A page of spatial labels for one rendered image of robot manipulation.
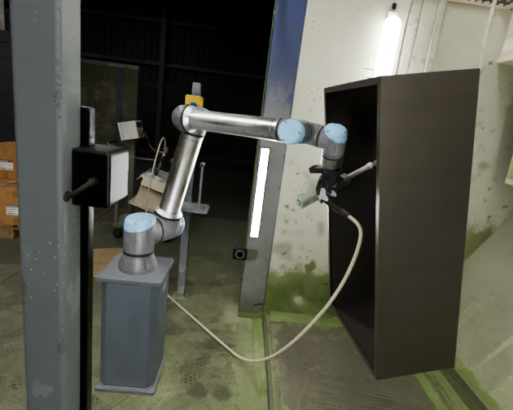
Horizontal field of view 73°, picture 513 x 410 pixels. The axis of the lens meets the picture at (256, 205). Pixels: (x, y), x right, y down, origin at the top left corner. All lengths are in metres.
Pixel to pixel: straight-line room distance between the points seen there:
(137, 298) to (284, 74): 1.57
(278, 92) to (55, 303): 2.02
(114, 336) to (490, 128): 2.61
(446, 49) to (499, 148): 0.76
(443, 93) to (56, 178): 1.21
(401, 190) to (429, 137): 0.20
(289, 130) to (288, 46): 1.14
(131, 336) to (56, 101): 1.61
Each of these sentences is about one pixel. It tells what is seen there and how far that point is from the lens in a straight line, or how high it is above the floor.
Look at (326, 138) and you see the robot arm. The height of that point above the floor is 1.41.
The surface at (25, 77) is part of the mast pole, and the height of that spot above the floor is 1.46.
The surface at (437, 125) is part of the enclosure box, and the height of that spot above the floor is 1.50.
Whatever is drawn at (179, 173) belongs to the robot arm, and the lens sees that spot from 1.77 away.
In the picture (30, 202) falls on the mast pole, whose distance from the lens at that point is 0.46.
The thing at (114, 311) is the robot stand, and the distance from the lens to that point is 1.89.
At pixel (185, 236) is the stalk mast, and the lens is 2.71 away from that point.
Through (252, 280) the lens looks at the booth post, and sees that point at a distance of 2.58.
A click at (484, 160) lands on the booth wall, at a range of 2.83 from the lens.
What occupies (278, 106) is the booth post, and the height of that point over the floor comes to 1.54.
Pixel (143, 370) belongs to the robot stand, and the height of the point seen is 0.14.
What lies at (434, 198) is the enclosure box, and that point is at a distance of 1.42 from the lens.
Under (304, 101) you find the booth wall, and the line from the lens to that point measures 2.35.
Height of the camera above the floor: 1.45
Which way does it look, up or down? 14 degrees down
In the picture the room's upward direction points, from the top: 7 degrees clockwise
